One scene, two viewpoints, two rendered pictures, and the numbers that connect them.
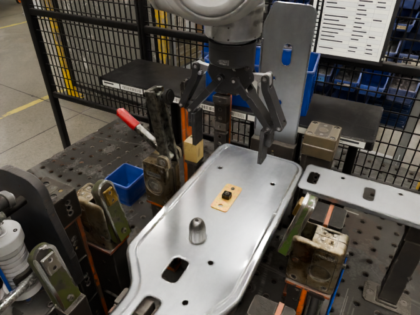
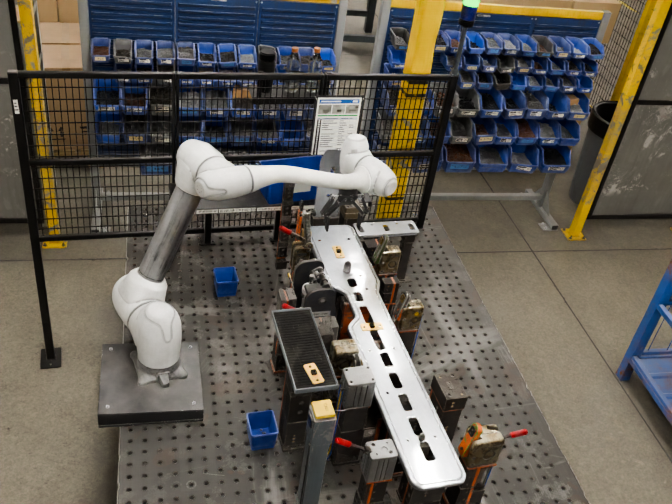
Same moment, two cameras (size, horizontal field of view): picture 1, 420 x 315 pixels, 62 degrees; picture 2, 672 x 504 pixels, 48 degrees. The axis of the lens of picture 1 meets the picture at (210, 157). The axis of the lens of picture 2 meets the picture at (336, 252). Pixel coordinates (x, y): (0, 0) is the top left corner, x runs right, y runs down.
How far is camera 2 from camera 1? 2.59 m
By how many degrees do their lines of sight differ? 39
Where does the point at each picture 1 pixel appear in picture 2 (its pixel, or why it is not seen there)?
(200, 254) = (354, 274)
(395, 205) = (398, 228)
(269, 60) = not seen: hidden behind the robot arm
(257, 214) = (356, 253)
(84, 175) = (174, 292)
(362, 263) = not seen: hidden behind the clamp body
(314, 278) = (390, 268)
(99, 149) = not seen: hidden behind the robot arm
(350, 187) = (377, 227)
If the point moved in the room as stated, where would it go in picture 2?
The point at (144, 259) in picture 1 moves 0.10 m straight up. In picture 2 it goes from (338, 284) to (342, 264)
